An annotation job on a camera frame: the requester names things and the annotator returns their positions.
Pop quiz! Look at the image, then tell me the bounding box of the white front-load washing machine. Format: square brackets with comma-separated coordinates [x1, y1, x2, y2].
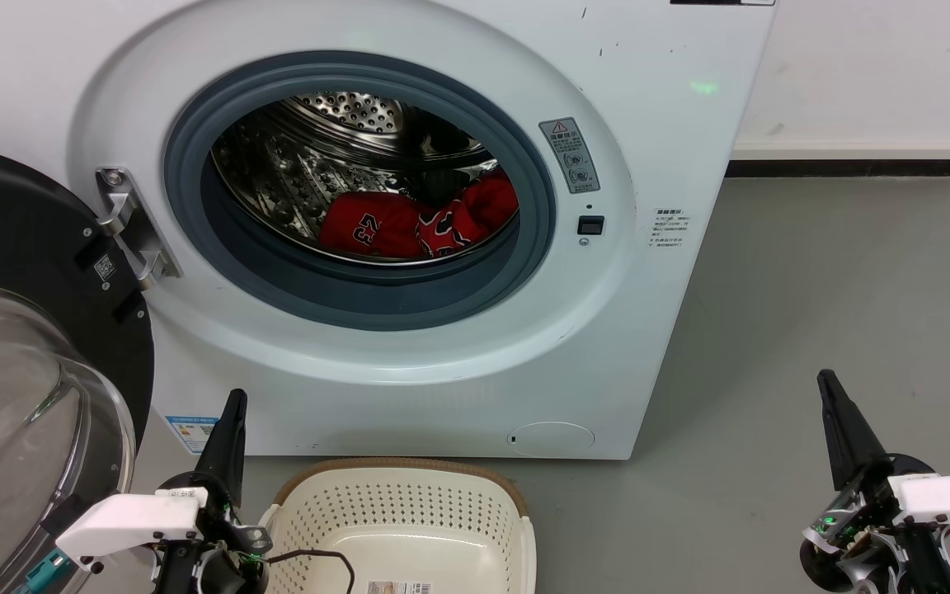
[0, 0, 777, 460]

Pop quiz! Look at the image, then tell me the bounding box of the round white filter cover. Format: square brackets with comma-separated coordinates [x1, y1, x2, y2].
[507, 422, 595, 457]

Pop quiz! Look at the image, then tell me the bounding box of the cream perforated laundry basket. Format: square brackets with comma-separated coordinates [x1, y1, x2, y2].
[259, 458, 538, 594]

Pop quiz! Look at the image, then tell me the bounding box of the thin black cable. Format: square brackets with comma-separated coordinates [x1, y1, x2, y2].
[265, 549, 356, 594]

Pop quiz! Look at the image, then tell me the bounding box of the grey warning sticker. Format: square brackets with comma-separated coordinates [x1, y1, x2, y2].
[538, 117, 601, 195]

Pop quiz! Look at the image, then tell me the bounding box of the white and black baseboard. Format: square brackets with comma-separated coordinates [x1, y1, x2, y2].
[727, 139, 950, 178]

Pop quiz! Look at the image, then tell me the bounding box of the red basketball jersey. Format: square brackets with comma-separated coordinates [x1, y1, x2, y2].
[319, 169, 520, 261]

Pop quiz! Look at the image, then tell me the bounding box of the blue energy label sticker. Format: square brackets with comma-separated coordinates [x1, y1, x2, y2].
[165, 415, 220, 455]

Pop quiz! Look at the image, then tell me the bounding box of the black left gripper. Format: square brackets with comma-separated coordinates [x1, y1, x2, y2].
[153, 389, 271, 594]

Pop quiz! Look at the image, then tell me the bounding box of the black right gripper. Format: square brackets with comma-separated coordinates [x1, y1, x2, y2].
[801, 370, 950, 594]

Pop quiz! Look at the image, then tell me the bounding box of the stainless steel washing machine drum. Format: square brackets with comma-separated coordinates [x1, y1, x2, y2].
[211, 91, 520, 266]

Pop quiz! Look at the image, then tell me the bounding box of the teal cable connector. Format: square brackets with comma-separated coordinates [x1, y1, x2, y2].
[26, 553, 72, 593]

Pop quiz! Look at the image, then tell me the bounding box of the black glass washer door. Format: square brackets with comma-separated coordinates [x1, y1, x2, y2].
[0, 142, 154, 594]

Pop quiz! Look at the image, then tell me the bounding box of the small printed text label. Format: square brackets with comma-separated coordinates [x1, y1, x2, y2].
[650, 208, 690, 250]

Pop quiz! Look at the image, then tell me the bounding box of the grey rubber door gasket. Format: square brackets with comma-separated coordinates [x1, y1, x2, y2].
[163, 51, 557, 331]

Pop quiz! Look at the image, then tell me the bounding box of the silver metal door hinge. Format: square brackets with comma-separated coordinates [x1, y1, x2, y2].
[96, 167, 181, 290]

